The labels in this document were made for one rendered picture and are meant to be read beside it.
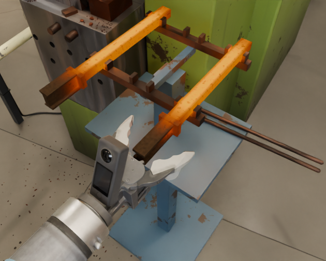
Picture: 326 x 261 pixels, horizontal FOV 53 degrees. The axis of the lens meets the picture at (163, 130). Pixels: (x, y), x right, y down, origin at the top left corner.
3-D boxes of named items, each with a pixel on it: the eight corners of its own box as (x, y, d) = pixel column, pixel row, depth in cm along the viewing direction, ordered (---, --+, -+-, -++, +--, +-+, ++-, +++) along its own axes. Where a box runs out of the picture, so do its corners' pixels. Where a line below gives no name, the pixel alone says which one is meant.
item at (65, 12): (65, 17, 107) (65, 14, 106) (61, 13, 108) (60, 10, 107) (78, 12, 108) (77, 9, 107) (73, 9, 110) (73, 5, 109)
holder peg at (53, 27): (54, 36, 110) (52, 29, 108) (47, 33, 111) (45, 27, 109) (62, 30, 112) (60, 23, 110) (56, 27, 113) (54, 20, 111)
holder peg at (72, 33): (71, 44, 108) (69, 37, 106) (65, 41, 109) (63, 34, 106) (79, 38, 110) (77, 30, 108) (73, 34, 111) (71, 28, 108)
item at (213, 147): (197, 203, 85) (197, 200, 83) (85, 130, 99) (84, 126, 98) (250, 129, 100) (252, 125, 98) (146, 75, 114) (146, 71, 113)
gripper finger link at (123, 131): (120, 130, 71) (116, 167, 65) (117, 111, 66) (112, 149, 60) (135, 130, 70) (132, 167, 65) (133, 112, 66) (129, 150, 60)
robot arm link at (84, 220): (45, 207, 51) (89, 244, 48) (68, 185, 54) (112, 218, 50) (59, 229, 58) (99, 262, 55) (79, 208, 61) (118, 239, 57)
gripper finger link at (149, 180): (168, 159, 61) (123, 171, 59) (168, 154, 60) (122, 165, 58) (177, 180, 58) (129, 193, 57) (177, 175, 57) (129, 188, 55)
